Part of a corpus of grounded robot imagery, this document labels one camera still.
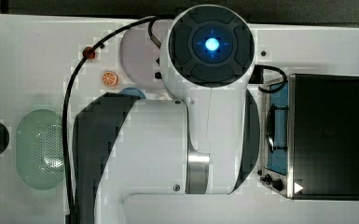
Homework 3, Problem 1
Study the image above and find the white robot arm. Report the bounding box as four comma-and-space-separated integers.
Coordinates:
68, 5, 260, 224

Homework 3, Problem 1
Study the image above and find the green oval strainer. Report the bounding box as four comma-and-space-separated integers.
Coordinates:
16, 109, 64, 190

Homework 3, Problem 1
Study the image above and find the grey round plate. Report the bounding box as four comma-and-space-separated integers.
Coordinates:
119, 22, 164, 91

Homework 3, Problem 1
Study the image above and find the orange slice toy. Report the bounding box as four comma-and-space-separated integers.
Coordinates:
102, 71, 118, 87

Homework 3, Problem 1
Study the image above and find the dark red strawberry toy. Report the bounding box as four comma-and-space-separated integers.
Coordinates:
82, 47, 96, 60

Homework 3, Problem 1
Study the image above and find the silver toaster oven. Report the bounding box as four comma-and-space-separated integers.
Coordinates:
258, 74, 359, 201

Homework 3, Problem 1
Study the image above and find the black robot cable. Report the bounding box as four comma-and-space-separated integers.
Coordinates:
62, 15, 169, 218

